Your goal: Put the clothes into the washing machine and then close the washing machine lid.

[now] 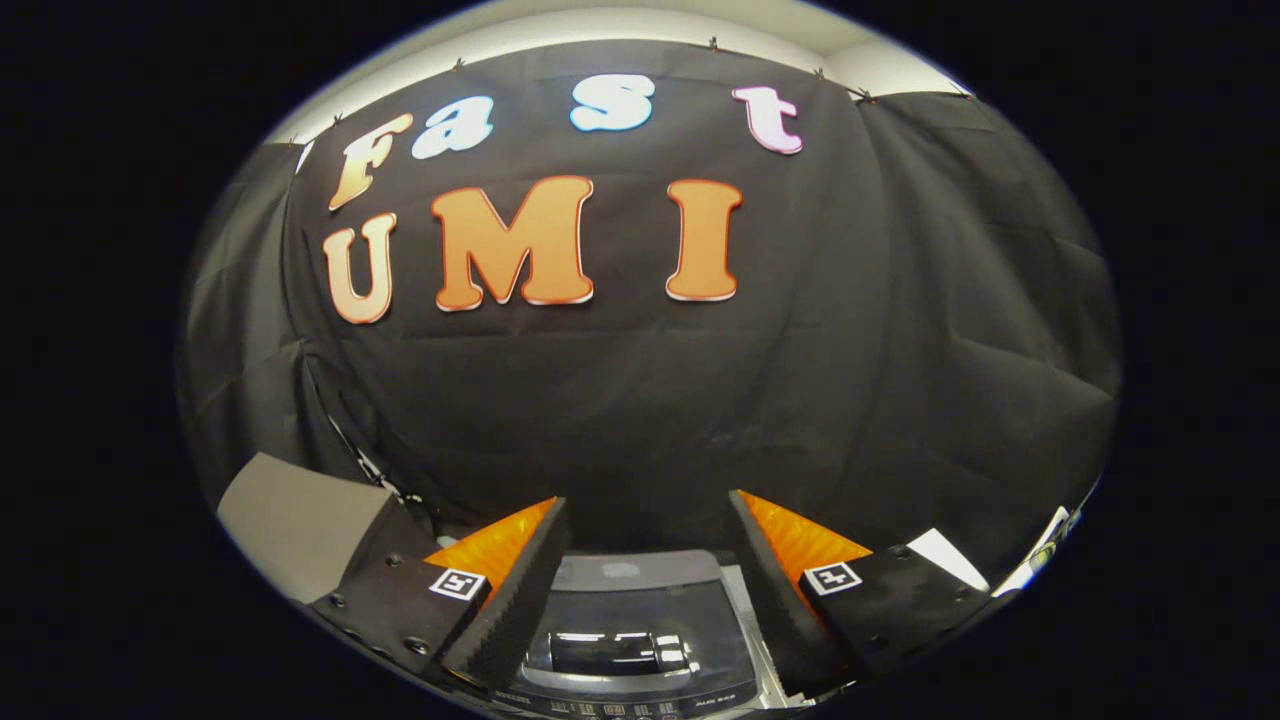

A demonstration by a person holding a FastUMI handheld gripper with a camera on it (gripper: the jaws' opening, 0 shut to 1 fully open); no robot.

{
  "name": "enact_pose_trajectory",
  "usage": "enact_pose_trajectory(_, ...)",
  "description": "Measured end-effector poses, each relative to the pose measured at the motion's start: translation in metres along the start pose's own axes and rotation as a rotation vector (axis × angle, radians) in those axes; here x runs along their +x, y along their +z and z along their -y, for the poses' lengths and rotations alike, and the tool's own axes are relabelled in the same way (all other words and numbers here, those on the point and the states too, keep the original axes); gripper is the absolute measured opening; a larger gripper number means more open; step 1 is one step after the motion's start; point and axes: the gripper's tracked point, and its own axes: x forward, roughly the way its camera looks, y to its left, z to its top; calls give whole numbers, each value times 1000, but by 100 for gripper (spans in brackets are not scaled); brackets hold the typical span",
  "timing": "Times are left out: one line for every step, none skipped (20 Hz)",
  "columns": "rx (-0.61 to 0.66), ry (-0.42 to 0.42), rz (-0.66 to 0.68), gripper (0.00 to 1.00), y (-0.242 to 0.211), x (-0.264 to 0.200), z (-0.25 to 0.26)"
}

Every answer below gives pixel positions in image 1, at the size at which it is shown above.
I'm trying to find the dark glass washing machine lid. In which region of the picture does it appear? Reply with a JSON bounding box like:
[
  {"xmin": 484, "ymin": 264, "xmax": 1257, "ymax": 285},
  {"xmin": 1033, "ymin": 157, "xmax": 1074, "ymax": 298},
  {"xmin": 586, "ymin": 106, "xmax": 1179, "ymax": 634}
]
[{"xmin": 515, "ymin": 550, "xmax": 761, "ymax": 697}]

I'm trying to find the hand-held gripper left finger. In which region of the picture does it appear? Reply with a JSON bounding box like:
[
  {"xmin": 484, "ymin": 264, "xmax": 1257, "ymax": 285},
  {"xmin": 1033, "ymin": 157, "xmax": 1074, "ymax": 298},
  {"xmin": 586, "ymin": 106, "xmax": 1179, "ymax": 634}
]
[{"xmin": 310, "ymin": 497, "xmax": 573, "ymax": 691}]

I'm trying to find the white board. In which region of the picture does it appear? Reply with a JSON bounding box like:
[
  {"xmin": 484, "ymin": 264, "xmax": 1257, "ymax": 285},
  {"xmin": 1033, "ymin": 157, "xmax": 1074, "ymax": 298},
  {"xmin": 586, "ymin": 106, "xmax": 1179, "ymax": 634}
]
[{"xmin": 905, "ymin": 528, "xmax": 991, "ymax": 592}]

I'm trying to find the black backdrop cloth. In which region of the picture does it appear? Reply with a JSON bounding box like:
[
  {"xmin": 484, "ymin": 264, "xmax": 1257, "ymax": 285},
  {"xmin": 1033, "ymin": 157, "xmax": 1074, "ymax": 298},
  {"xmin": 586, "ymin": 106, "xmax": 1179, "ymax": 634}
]
[{"xmin": 178, "ymin": 40, "xmax": 1121, "ymax": 581}]

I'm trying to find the white plastic device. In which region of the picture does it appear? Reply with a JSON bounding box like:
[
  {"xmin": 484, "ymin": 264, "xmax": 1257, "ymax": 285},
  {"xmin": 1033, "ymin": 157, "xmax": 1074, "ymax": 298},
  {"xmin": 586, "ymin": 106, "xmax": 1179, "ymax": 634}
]
[{"xmin": 995, "ymin": 505, "xmax": 1083, "ymax": 597}]

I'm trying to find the grey platform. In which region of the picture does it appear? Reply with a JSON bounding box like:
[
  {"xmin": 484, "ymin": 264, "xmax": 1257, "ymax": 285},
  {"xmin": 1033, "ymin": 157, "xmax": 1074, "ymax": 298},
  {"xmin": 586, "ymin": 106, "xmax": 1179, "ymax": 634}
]
[{"xmin": 217, "ymin": 452, "xmax": 406, "ymax": 604}]

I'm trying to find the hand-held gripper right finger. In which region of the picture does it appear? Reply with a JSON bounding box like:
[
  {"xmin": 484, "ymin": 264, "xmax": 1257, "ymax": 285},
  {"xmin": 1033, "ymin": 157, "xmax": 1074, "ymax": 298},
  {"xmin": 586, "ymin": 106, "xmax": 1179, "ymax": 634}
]
[{"xmin": 728, "ymin": 490, "xmax": 991, "ymax": 698}]

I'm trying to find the grey washing machine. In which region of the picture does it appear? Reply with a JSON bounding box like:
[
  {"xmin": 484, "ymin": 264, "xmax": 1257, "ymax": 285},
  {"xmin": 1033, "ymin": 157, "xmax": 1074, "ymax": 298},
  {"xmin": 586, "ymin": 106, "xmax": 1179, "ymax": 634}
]
[{"xmin": 490, "ymin": 548, "xmax": 806, "ymax": 720}]

